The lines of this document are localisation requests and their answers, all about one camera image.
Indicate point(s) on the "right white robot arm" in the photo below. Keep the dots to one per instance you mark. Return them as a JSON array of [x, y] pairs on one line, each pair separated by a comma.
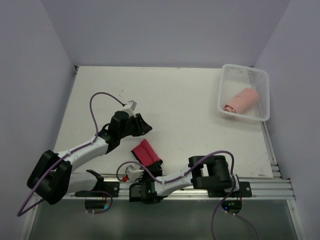
[[213, 172]]

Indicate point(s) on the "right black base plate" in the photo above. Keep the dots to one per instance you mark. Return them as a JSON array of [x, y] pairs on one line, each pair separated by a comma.
[[244, 191]]

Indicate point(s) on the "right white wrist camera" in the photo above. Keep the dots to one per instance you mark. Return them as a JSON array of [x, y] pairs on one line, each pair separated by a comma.
[[132, 174]]

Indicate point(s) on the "pink towel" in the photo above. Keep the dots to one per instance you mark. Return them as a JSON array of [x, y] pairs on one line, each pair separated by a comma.
[[243, 101]]

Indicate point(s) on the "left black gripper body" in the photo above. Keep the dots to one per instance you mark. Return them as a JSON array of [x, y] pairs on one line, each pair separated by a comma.
[[134, 127]]

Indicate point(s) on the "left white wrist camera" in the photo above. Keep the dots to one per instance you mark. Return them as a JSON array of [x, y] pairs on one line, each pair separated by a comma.
[[129, 108]]

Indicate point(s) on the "aluminium mounting rail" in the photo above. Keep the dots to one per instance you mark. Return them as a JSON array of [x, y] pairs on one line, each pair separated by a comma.
[[254, 188]]

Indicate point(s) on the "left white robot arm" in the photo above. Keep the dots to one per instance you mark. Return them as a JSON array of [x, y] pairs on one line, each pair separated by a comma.
[[51, 176]]

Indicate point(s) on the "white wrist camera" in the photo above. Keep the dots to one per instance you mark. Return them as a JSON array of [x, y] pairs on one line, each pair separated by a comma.
[[129, 108], [132, 174]]

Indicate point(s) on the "white plastic basket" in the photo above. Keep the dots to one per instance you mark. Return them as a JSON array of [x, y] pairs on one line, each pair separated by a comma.
[[234, 79]]

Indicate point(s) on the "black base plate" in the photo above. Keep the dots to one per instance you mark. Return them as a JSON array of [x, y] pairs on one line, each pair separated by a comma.
[[244, 191], [107, 186]]

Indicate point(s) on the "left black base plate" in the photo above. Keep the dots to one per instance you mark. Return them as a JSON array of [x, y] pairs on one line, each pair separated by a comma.
[[107, 186]]

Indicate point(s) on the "black cloth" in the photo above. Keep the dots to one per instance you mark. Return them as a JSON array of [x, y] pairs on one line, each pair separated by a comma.
[[145, 154]]

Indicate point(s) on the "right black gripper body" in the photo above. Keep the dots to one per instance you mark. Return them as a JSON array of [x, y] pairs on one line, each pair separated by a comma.
[[156, 172]]

